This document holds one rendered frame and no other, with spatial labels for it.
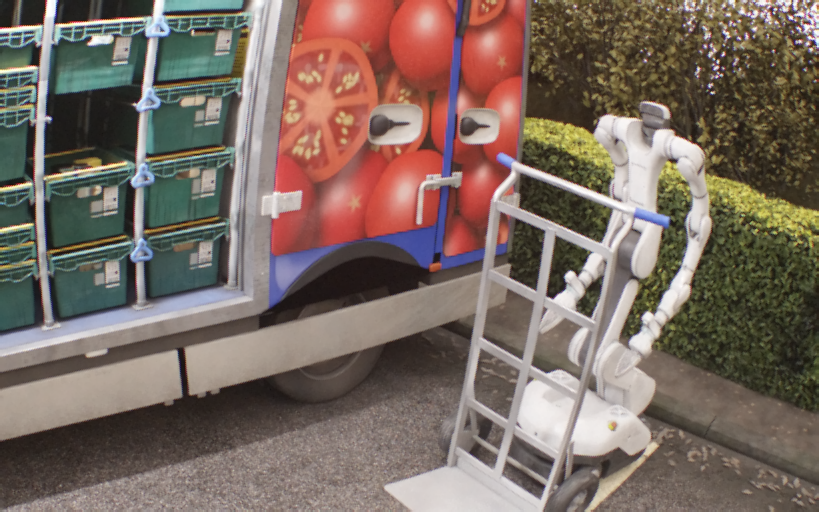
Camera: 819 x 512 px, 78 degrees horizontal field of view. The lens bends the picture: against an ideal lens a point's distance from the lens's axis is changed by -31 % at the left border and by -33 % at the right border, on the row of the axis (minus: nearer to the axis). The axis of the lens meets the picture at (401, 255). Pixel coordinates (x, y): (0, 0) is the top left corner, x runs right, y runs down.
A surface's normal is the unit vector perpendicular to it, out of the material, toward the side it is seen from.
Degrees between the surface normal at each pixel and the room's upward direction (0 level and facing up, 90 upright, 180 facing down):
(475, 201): 90
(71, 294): 98
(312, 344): 90
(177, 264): 92
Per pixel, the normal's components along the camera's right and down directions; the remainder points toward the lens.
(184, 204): 0.70, 0.30
